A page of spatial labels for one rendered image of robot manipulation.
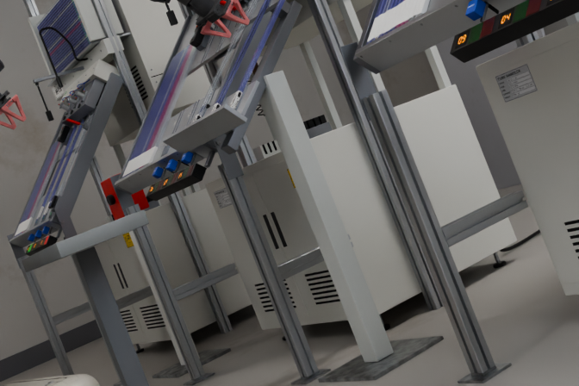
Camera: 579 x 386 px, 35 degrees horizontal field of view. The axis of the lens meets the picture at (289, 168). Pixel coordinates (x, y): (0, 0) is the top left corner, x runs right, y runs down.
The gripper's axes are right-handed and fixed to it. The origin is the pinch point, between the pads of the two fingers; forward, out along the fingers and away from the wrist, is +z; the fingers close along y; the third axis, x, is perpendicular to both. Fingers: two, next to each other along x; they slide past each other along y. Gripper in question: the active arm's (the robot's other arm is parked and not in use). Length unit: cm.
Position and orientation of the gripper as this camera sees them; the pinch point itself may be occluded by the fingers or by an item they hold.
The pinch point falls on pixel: (236, 28)
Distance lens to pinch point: 246.7
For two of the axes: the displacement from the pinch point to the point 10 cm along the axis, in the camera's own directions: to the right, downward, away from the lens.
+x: -3.2, 8.4, -4.4
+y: -5.4, 2.2, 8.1
